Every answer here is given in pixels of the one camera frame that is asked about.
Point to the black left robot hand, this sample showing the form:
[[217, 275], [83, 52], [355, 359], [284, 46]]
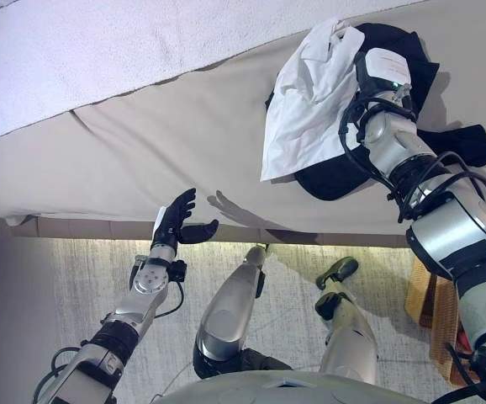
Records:
[[169, 223]]

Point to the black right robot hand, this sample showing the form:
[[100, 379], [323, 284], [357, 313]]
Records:
[[386, 67]]

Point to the white garment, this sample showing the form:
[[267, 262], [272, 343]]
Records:
[[306, 105]]

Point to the black garment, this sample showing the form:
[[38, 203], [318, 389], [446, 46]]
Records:
[[331, 185]]

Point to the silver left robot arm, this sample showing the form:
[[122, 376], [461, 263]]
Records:
[[150, 282]]

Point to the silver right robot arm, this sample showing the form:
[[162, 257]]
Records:
[[457, 227]]

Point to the beige bed cover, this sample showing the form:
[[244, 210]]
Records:
[[142, 147]]

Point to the wooden wicker basket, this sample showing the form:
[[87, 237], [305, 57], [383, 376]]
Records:
[[421, 294]]

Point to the silver robot left leg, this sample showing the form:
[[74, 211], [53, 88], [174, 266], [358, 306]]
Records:
[[226, 311]]

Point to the silver robot leg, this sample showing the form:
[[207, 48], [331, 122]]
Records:
[[348, 345], [226, 311]]

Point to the white duvet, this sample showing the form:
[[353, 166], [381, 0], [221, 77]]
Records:
[[79, 54]]

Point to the grey robot torso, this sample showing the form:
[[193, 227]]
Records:
[[268, 391]]

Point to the silver robot right leg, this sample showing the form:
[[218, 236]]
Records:
[[348, 345]]

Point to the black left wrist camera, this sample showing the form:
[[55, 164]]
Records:
[[178, 270]]

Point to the brown bed frame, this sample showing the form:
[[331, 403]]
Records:
[[79, 229]]

